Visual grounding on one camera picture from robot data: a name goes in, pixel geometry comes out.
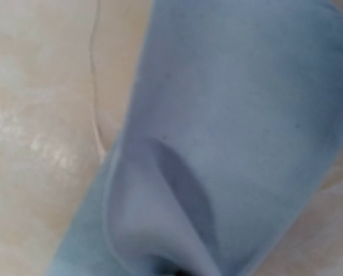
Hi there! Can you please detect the blue cleaning cloth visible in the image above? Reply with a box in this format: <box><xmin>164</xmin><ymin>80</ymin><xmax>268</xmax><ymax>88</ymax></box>
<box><xmin>48</xmin><ymin>1</ymin><xmax>343</xmax><ymax>275</ymax></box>

